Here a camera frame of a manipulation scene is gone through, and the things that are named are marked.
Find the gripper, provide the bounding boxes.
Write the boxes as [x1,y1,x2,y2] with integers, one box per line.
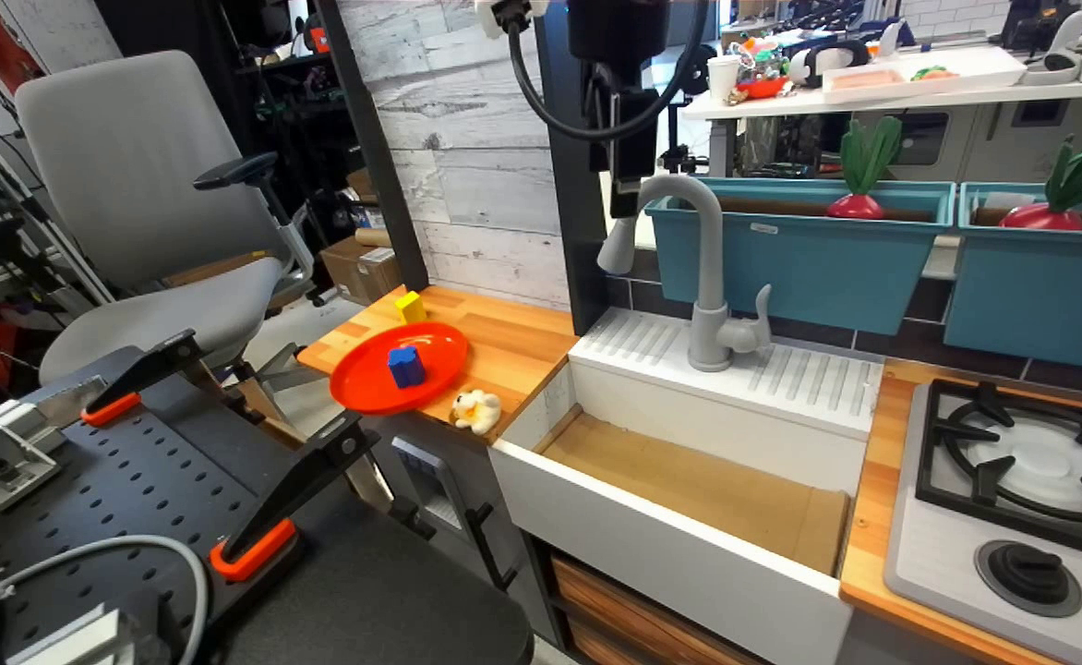
[567,0,671,219]

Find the grey tap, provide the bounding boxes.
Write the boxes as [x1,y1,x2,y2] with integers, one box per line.
[596,174,775,373]

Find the grey tap lever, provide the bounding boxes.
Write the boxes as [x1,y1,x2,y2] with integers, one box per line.
[730,284,775,357]

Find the white cup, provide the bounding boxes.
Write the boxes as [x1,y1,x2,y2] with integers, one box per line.
[707,55,743,103]

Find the heap of toys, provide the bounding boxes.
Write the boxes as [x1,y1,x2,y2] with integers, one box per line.
[733,35,793,104]

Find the toy kitchen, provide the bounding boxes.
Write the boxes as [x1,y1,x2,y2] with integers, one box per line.
[296,0,1082,665]

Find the teal planter box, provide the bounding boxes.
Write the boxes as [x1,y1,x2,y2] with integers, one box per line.
[644,177,957,335]
[944,182,1082,375]

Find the white headset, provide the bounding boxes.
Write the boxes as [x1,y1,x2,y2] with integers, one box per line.
[786,39,874,90]

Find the toy radish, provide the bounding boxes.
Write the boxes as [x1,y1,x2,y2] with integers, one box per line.
[1000,120,1082,232]
[825,115,904,221]

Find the white table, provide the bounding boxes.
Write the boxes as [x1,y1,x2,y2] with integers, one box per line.
[679,79,1082,178]

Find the cardboard box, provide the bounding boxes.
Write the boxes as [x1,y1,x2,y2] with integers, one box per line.
[319,236,403,307]

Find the white plush toy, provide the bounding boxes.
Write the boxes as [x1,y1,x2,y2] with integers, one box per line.
[451,389,502,435]

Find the blue block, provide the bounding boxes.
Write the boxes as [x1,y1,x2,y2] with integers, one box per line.
[387,346,427,389]

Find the black shelf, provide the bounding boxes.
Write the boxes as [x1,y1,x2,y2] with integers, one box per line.
[218,0,368,232]

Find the orange plate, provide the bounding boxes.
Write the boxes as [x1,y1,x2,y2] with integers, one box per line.
[330,322,470,416]

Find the white tray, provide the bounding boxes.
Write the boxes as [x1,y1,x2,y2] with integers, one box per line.
[822,46,1028,103]

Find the white toy sink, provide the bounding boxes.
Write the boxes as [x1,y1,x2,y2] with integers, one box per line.
[490,308,885,665]

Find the black toy burner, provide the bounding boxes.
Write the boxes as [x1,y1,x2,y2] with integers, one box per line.
[915,379,1082,566]

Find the wooden drawer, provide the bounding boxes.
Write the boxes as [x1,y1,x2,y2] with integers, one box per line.
[548,552,768,665]

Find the black and orange clamp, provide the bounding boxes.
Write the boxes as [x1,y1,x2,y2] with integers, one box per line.
[81,330,206,428]
[209,411,381,583]

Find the grey office chair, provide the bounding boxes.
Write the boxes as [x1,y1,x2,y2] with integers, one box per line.
[15,51,330,435]

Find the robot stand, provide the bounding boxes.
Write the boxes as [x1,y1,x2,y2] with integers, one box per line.
[0,346,535,665]

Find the black stove knob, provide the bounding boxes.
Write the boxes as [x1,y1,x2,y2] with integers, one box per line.
[975,540,1082,618]

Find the grey metal box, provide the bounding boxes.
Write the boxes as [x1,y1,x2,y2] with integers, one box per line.
[0,402,67,511]

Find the black door handle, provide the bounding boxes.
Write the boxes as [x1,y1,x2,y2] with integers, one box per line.
[465,503,520,593]
[388,497,438,542]

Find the grey cable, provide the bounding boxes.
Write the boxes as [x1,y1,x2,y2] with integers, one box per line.
[0,534,211,665]

